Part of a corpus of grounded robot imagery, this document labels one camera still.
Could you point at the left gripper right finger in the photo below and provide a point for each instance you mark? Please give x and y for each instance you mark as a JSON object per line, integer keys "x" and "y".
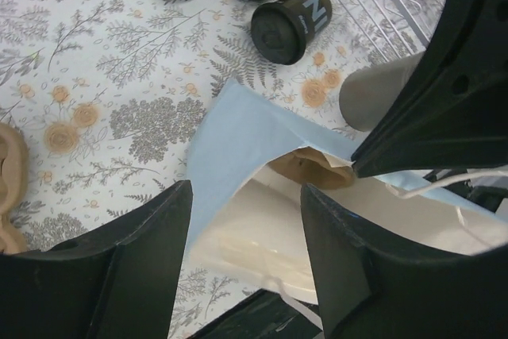
{"x": 372, "y": 283}

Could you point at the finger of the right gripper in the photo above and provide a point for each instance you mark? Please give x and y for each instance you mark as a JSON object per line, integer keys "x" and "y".
{"x": 452, "y": 113}

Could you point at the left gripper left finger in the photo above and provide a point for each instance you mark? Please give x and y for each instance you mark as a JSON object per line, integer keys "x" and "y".
{"x": 116, "y": 281}

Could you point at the light blue paper bag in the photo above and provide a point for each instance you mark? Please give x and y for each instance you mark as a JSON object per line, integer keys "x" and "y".
{"x": 246, "y": 219}

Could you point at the single brown cup carrier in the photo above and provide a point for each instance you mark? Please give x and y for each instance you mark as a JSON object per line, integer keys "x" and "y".
{"x": 308, "y": 165}

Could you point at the black coffee cup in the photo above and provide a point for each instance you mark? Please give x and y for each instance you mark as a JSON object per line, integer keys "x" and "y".
{"x": 312, "y": 15}

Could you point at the black coffee cup lid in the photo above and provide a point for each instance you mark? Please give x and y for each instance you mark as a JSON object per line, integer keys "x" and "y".
{"x": 278, "y": 34}

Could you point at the grey cup with straws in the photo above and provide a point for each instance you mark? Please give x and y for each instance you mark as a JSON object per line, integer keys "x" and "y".
{"x": 367, "y": 94}

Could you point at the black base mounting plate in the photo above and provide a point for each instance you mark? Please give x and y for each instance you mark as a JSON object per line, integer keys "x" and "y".
{"x": 262, "y": 315}

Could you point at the brown cardboard cup sleeves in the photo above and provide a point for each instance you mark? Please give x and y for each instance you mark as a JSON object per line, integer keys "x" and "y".
{"x": 14, "y": 183}

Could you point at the floral tablecloth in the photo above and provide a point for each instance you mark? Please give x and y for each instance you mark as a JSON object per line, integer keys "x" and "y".
{"x": 107, "y": 94}

